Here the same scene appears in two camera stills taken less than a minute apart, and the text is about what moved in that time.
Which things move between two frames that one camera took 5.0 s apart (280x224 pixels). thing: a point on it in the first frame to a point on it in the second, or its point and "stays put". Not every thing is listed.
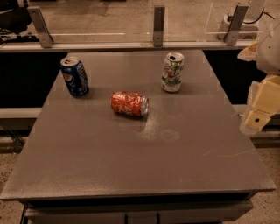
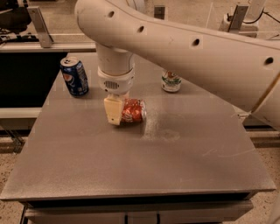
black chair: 14,21 stays put
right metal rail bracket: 235,24 stays put
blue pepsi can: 74,75 stays put
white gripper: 269,55 to 115,82
